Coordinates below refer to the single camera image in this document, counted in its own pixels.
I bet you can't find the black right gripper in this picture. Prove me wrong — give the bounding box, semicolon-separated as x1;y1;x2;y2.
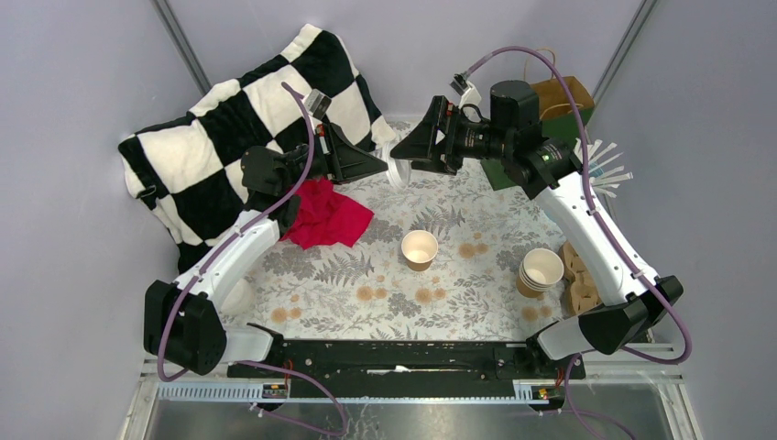
389;95;511;176

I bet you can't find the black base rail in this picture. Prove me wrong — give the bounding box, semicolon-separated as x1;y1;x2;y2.
227;339;585;400

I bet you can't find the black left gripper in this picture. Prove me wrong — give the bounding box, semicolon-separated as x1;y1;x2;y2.
279;123;389;190

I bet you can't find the blue cup of straws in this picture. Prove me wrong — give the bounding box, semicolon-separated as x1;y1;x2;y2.
574;137;633;199

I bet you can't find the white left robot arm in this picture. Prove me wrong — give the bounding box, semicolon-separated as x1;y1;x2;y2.
142;124;395;380

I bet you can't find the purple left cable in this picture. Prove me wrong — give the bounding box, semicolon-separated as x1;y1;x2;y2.
156;82;350;438

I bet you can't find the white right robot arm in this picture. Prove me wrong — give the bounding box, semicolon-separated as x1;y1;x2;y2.
391;81;684;378

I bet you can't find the brown paper coffee cup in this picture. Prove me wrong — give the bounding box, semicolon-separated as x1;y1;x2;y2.
400;230;439;271

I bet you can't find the white plastic cup lid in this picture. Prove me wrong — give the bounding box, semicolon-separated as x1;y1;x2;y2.
382;146;411;190

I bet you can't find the green paper bag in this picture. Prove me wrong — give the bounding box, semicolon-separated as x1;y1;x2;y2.
480;56;596;191

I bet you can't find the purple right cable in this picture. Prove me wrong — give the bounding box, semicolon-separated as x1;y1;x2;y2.
450;46;694;366

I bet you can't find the black white checkered pillow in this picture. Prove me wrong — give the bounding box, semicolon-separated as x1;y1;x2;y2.
118;24;395;271

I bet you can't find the brown pulp cup carrier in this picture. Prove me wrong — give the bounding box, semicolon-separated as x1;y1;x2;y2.
558;241;602;315

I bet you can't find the floral patterned table mat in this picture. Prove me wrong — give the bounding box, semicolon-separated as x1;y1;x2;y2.
218;119;602;343

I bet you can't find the purple cable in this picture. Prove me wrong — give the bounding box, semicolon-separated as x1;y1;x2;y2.
156;82;350;438
450;46;694;366

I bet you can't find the stack of brown paper cups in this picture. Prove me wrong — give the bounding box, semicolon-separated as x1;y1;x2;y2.
516;248;564;298

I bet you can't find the red cloth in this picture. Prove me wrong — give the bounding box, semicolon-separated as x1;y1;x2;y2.
281;179;374;249

